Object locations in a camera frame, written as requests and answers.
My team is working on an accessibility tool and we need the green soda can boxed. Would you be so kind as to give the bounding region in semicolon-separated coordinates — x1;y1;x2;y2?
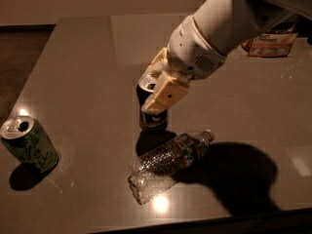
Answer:
0;116;59;173

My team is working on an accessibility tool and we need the snack packet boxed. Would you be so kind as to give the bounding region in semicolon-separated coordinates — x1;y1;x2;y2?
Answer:
248;33;297;58

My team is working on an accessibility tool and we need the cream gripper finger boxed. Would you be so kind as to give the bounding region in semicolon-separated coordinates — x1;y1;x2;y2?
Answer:
140;71;189;115
144;47;170;77

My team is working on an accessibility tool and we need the clear plastic water bottle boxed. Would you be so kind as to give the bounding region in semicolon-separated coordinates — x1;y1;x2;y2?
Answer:
128;130;215;205

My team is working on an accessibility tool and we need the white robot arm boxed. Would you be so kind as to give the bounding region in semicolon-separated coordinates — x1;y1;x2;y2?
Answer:
141;0;312;114

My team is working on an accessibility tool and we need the black lidded nut jar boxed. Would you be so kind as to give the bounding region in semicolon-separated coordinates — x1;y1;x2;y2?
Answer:
241;38;253;53

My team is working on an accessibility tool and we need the blue pepsi can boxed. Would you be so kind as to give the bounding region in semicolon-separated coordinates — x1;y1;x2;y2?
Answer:
136;75;168;132

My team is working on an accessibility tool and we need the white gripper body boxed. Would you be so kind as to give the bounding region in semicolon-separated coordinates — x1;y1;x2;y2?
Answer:
167;16;226;79

